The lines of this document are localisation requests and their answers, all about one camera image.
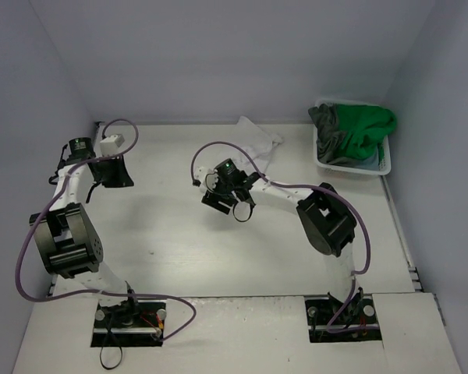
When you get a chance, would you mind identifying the purple cable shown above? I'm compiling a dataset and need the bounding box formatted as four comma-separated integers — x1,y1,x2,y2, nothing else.
190,141,373,334
15,118,197,344

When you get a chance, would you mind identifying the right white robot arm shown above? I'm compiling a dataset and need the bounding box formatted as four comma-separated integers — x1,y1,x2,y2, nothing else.
193,159,358,321

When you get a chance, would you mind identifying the green t shirt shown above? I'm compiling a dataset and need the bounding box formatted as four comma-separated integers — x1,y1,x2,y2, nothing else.
337,104,397,161

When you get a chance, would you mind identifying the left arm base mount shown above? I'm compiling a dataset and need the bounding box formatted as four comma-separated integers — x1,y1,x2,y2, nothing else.
90,300,167,348

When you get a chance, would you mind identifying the light blue t shirt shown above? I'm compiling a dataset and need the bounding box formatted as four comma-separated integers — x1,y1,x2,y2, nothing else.
356,149,380,171

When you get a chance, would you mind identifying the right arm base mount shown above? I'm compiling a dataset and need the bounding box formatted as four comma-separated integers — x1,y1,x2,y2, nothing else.
304,295,382,344

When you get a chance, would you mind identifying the white laundry basket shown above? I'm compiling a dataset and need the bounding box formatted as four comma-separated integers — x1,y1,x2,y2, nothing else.
308,98,397,176

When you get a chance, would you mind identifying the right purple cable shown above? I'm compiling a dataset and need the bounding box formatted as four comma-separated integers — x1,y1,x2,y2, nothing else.
190,141,373,334

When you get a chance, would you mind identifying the grey t shirt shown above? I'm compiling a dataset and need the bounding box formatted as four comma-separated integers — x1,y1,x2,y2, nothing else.
308,104,353,166

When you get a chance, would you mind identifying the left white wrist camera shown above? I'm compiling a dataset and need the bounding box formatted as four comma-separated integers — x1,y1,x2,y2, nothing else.
100,134,125,157

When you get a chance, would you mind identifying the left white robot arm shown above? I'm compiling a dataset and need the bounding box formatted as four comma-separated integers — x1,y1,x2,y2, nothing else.
34,134,140,327

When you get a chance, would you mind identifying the white t shirt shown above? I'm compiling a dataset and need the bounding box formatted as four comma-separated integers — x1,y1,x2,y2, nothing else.
231,116,284,171

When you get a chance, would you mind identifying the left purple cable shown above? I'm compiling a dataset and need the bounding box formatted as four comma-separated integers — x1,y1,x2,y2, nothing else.
15,118,197,344

